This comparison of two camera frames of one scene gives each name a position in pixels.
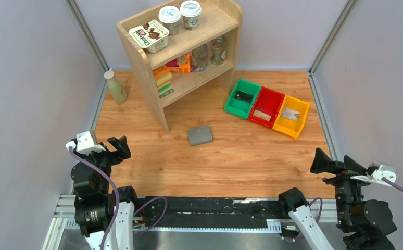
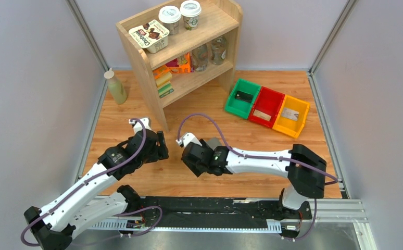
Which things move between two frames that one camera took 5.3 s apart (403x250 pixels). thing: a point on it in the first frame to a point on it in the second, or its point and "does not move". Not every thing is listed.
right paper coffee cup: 190,10 does not move
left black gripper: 108,152 to 162,145
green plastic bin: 240,107 does not move
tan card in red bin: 261,115 does not move
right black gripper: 339,169 to 191,160
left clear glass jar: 200,58 does not move
